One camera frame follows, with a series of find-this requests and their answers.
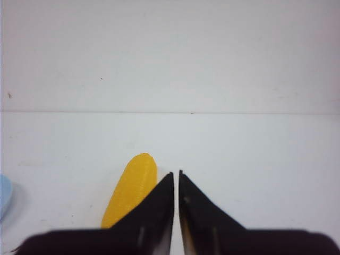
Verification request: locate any light blue round plate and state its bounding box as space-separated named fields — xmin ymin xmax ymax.
xmin=1 ymin=174 xmax=13 ymax=219

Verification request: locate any yellow corn cob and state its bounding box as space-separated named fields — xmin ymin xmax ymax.
xmin=101 ymin=153 xmax=158 ymax=228

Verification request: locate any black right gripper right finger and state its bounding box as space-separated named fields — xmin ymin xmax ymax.
xmin=178 ymin=171 xmax=339 ymax=254

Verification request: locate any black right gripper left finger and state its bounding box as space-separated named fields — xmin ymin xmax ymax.
xmin=16 ymin=173 xmax=174 ymax=254

